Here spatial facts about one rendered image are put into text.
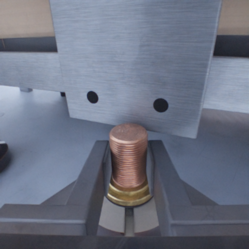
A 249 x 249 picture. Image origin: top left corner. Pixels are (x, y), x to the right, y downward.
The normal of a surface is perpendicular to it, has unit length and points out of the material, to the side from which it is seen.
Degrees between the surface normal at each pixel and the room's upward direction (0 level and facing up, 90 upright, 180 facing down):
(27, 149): 180
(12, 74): 90
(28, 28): 90
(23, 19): 90
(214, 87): 90
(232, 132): 180
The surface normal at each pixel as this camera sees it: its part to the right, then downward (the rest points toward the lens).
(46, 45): -0.37, 0.45
